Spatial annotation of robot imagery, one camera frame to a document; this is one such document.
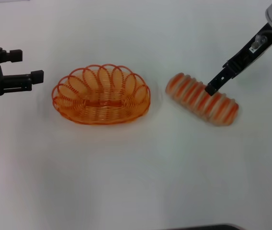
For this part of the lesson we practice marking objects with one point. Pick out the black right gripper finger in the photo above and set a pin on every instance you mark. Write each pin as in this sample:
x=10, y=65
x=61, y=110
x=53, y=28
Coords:
x=218, y=83

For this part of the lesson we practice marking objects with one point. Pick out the orange striped bread loaf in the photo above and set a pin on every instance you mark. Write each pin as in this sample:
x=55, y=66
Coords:
x=193, y=100

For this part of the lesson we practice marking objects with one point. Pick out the dark rounded robot base edge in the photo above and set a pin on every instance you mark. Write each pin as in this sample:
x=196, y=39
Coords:
x=203, y=227

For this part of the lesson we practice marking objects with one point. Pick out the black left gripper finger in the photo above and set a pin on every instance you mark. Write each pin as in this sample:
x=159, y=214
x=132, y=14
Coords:
x=21, y=81
x=15, y=55

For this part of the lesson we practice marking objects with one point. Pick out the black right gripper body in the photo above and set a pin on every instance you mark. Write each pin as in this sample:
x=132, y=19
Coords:
x=246, y=57

